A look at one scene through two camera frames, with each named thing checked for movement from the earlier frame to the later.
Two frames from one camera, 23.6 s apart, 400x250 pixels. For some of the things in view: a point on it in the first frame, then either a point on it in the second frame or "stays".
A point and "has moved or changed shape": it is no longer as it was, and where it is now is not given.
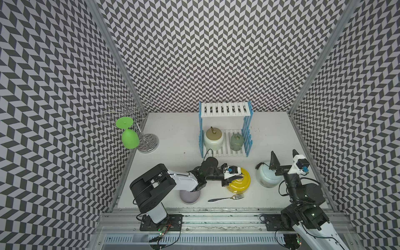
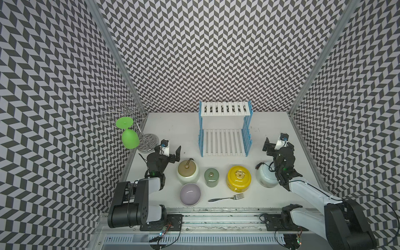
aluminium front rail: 201,222 stays
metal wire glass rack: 137,110 stays
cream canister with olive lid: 213,139 → 187,171
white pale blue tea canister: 266,177 stays
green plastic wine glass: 129,138 stays
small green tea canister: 237,141 has moved or changed shape
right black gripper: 274,164 → 271,147
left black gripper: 226,181 → 171,156
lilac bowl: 190,198 stays
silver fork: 235,197 stays
